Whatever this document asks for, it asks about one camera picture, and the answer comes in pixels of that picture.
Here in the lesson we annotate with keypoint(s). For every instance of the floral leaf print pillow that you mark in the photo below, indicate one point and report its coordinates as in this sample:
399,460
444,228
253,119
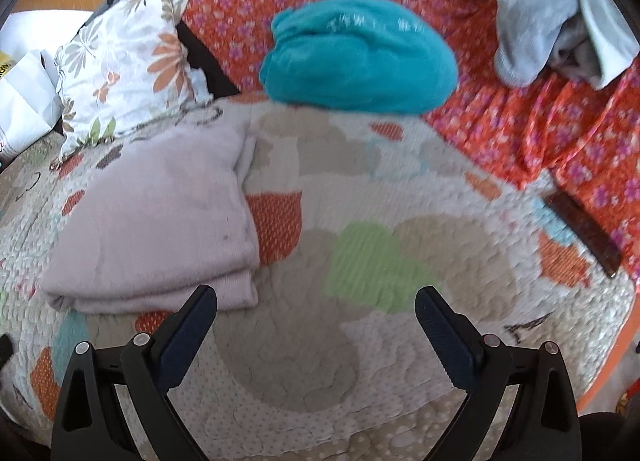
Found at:
120,56

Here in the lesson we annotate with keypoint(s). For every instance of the white paper bag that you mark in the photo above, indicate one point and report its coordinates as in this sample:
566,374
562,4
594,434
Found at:
25,106

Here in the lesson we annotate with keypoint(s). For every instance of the pale lilac garment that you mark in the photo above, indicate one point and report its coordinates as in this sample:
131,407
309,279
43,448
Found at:
150,221

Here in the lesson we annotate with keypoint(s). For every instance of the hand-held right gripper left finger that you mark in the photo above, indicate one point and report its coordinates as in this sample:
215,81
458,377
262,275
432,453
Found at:
187,336

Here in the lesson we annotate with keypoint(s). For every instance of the black cloth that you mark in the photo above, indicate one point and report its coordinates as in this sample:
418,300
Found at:
210,71

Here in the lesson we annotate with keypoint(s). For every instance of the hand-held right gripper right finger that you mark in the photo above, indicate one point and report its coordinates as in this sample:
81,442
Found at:
447,336

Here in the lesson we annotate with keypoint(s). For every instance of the patchwork quilt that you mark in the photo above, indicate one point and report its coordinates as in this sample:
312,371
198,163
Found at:
400,341

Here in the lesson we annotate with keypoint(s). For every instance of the red floral blanket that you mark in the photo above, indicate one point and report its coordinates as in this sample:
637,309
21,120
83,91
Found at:
500,131

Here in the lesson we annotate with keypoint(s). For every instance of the pale blue grey clothes pile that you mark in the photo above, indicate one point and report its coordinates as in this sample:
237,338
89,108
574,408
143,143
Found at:
535,16

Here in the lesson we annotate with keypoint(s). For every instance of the teal cloth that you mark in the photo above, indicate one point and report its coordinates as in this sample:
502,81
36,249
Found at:
360,61

